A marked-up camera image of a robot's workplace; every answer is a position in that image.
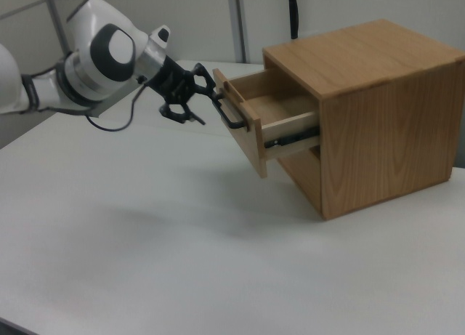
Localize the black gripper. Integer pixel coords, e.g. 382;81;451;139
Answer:
147;55;219;128

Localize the wooden drawer with black handle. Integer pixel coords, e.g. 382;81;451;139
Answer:
211;67;323;179

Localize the wooden two-drawer cabinet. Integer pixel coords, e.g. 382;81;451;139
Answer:
262;18;465;222

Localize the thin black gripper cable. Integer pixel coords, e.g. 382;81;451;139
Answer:
86;81;147;132

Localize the grey partition post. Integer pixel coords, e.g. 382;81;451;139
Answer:
227;0;252;64
40;0;72;55

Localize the black camera stand pole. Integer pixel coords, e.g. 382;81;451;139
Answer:
287;0;302;41

